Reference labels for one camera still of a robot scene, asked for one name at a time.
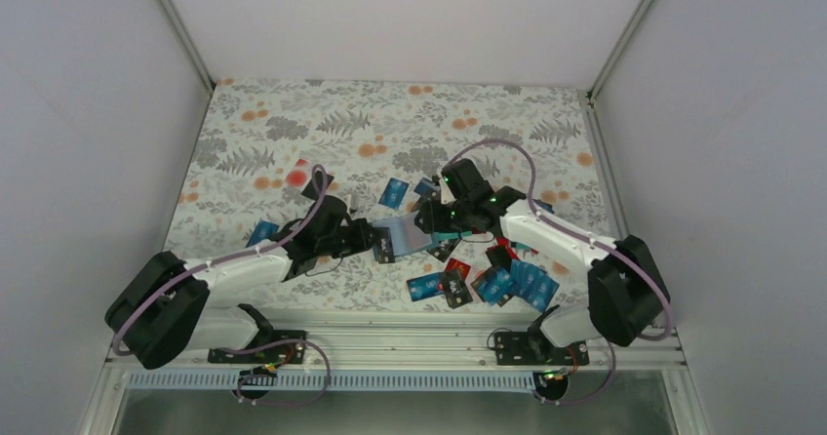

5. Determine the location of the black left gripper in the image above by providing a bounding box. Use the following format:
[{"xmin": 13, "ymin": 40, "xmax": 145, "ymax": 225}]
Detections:
[{"xmin": 316, "ymin": 217, "xmax": 379, "ymax": 257}]

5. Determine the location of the teal leather card holder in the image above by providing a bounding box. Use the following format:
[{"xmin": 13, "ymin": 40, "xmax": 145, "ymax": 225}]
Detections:
[{"xmin": 372, "ymin": 213, "xmax": 437, "ymax": 258}]

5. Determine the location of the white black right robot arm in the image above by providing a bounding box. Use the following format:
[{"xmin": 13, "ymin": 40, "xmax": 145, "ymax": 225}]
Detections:
[{"xmin": 414, "ymin": 159, "xmax": 670, "ymax": 364}]

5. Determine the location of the blue card under left arm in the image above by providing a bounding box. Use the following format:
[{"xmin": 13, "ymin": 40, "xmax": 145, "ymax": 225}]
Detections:
[{"xmin": 246, "ymin": 219, "xmax": 279, "ymax": 247}]

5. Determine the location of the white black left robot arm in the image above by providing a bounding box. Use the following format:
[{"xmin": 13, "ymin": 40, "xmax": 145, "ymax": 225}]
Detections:
[{"xmin": 104, "ymin": 195, "xmax": 377, "ymax": 370}]

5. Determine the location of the teal green card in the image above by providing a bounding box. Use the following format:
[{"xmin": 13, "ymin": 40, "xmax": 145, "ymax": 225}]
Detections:
[{"xmin": 431, "ymin": 230, "xmax": 473, "ymax": 243}]

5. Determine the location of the black card near left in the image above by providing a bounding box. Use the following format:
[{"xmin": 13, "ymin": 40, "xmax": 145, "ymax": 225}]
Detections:
[{"xmin": 301, "ymin": 172, "xmax": 335, "ymax": 201}]

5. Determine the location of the black card with chip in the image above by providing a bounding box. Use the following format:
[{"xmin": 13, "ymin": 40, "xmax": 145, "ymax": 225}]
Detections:
[{"xmin": 427, "ymin": 238, "xmax": 461, "ymax": 262}]

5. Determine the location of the red VIP card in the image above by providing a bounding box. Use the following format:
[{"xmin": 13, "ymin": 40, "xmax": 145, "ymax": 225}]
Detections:
[{"xmin": 445, "ymin": 257, "xmax": 471, "ymax": 280}]

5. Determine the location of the white card with red circle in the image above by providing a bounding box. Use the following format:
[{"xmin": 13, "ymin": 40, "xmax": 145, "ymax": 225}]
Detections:
[{"xmin": 285, "ymin": 158, "xmax": 313, "ymax": 189}]

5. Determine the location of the blue card near holder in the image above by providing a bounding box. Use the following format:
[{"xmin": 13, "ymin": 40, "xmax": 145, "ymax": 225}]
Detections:
[{"xmin": 378, "ymin": 178, "xmax": 410, "ymax": 210}]

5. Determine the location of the blue card pile front right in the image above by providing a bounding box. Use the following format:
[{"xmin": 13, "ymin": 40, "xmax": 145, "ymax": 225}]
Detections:
[{"xmin": 471, "ymin": 260, "xmax": 559, "ymax": 311}]

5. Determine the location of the blue card front left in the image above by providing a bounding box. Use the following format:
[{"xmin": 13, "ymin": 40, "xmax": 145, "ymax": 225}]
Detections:
[{"xmin": 406, "ymin": 273, "xmax": 444, "ymax": 302}]

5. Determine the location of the floral patterned table mat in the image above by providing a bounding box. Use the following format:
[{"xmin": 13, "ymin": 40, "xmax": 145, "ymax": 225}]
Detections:
[{"xmin": 149, "ymin": 77, "xmax": 631, "ymax": 316}]

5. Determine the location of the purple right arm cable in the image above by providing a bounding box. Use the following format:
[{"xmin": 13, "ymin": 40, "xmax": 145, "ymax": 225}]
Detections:
[{"xmin": 446, "ymin": 138, "xmax": 675, "ymax": 409}]

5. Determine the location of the aluminium rail frame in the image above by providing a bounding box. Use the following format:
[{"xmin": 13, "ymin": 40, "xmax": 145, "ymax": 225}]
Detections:
[{"xmin": 105, "ymin": 307, "xmax": 688, "ymax": 372}]

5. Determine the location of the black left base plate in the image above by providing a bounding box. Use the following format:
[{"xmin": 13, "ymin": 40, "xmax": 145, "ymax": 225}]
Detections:
[{"xmin": 207, "ymin": 330, "xmax": 307, "ymax": 366}]

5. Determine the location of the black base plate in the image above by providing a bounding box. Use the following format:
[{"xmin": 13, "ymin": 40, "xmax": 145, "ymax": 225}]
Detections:
[
  {"xmin": 488, "ymin": 330, "xmax": 590, "ymax": 367},
  {"xmin": 207, "ymin": 330, "xmax": 307, "ymax": 366}
]

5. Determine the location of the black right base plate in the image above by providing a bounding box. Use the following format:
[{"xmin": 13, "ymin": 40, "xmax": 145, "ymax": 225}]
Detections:
[{"xmin": 488, "ymin": 330, "xmax": 590, "ymax": 367}]

